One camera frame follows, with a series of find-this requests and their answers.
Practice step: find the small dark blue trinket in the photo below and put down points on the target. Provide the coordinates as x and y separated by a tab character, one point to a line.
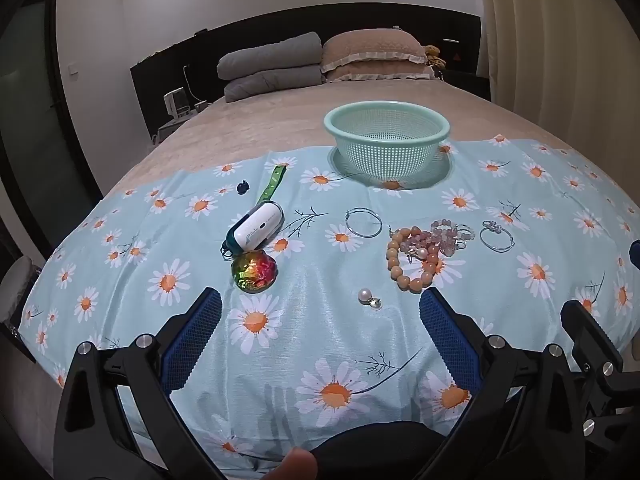
242	187

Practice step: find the cream curtain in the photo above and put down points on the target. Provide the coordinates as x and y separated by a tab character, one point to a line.
550	35

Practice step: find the black headboard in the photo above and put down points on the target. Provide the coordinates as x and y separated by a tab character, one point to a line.
165	75

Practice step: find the person's left hand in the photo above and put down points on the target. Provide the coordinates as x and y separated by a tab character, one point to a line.
295	465

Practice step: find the beige frilled pillow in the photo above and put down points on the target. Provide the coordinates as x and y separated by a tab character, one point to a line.
370	47
380	74

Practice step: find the dark glass door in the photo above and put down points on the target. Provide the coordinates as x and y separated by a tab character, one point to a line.
30	85

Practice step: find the bed with beige cover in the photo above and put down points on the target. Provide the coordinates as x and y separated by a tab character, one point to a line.
280	120

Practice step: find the person's dark clothing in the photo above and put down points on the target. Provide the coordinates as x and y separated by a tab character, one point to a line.
380	445

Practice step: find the iridescent rainbow ball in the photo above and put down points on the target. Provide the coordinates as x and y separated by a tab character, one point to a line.
254	271

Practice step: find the grey folded quilt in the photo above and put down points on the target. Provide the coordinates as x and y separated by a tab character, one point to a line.
270	52
275	84

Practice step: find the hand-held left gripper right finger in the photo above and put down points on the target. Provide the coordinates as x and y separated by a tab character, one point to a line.
450	345

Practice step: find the thin silver bangle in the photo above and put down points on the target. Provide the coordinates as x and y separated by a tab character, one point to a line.
348	227

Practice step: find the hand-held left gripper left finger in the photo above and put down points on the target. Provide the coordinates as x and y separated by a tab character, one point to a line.
195	340

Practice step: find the grey cushioned chair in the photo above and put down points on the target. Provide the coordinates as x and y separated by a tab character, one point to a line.
15	280

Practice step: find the brown teddy bear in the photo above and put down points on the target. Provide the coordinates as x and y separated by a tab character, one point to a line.
434	56

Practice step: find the green plastic mesh basket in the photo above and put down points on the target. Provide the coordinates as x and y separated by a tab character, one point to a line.
385	160

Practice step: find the blue daisy print cloth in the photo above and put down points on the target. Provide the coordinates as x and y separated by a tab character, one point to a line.
320	340

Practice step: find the small silver clasp charm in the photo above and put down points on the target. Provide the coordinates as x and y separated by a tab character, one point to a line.
365	295

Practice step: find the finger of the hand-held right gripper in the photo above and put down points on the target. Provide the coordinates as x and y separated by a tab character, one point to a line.
590	330
636	255

